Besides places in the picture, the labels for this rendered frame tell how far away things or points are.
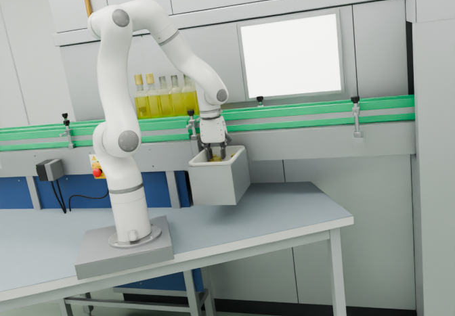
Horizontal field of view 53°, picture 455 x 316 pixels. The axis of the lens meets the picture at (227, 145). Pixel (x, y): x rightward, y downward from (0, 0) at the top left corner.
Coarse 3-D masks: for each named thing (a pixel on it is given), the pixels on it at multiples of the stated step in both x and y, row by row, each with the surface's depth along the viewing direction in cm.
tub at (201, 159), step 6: (204, 150) 184; (216, 150) 186; (228, 150) 185; (234, 150) 184; (240, 150) 176; (198, 156) 177; (204, 156) 183; (228, 156) 185; (234, 156) 169; (192, 162) 169; (198, 162) 167; (204, 162) 166; (210, 162) 165; (216, 162) 165; (222, 162) 164; (228, 162) 164
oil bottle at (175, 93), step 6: (174, 90) 195; (180, 90) 195; (174, 96) 196; (180, 96) 195; (174, 102) 196; (180, 102) 196; (174, 108) 197; (180, 108) 196; (174, 114) 198; (180, 114) 197
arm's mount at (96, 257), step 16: (160, 224) 172; (96, 240) 165; (160, 240) 156; (80, 256) 152; (96, 256) 150; (112, 256) 148; (128, 256) 149; (144, 256) 150; (160, 256) 151; (80, 272) 147; (96, 272) 148; (112, 272) 149
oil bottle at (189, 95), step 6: (186, 90) 194; (192, 90) 194; (186, 96) 194; (192, 96) 194; (186, 102) 195; (192, 102) 194; (186, 108) 196; (192, 108) 195; (198, 108) 199; (186, 114) 197; (198, 114) 198
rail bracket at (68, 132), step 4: (64, 120) 200; (68, 120) 200; (64, 124) 200; (68, 124) 201; (68, 128) 201; (68, 132) 201; (72, 132) 203; (60, 136) 197; (68, 136) 202; (68, 144) 203; (72, 144) 202; (68, 148) 203; (72, 148) 203; (76, 148) 203
